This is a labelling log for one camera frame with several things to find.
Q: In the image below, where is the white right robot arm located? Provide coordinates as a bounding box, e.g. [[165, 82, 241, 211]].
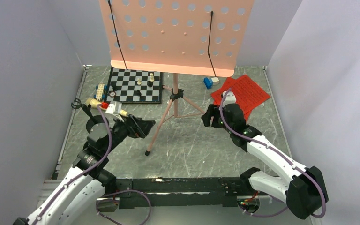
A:
[[201, 103, 329, 219]]

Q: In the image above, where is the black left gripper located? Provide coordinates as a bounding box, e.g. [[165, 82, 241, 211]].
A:
[[103, 112, 155, 155]]

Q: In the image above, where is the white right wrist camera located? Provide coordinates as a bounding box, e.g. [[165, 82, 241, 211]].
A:
[[222, 91, 236, 107]]

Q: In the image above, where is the black white chessboard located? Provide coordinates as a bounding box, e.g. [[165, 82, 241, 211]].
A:
[[105, 67, 163, 104]]

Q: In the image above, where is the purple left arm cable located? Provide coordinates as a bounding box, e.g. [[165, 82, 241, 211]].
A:
[[32, 104, 152, 225]]

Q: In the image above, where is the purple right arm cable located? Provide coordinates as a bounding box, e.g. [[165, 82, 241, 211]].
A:
[[218, 88, 327, 218]]

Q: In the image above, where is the blue toy block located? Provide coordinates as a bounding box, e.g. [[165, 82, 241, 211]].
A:
[[203, 77, 219, 89]]

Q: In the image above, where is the black microphone stand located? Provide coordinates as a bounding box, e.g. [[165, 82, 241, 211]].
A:
[[71, 98, 104, 134]]

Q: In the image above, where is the pink music stand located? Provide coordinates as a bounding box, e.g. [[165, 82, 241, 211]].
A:
[[98, 0, 255, 157]]

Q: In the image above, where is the white blue toy brick car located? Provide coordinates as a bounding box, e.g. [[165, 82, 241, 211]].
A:
[[94, 83, 109, 102]]

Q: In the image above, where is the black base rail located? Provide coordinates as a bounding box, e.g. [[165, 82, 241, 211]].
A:
[[100, 177, 266, 209]]

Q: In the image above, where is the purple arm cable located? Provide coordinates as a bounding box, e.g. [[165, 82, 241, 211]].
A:
[[32, 104, 152, 225], [218, 88, 327, 218]]

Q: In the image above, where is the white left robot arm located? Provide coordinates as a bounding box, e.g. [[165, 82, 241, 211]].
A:
[[14, 115, 156, 225]]

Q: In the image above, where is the gold microphone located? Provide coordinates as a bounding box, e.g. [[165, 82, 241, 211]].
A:
[[85, 98, 129, 117]]

